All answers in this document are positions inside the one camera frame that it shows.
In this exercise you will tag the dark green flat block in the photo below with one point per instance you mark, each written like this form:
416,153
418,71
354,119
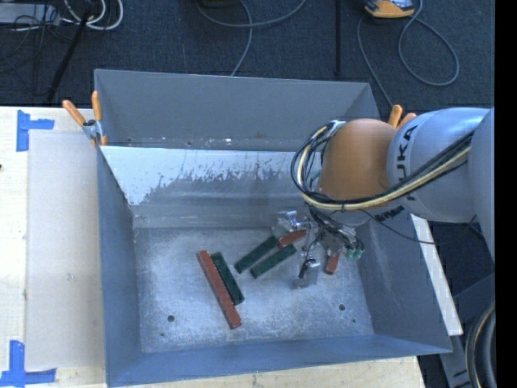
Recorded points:
273,261
228,278
255,254

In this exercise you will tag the short red-brown flat block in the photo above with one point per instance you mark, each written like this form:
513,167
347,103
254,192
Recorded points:
332,264
291,238

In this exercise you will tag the grey metal bin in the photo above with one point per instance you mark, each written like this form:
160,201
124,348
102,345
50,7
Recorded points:
262,305

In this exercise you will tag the pale flat board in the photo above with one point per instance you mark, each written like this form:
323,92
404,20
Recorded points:
60,249

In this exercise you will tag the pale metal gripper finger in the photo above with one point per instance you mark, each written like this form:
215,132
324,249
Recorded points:
289,219
309,277

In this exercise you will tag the long red-brown flat block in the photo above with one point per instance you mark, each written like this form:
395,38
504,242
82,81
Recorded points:
219,289

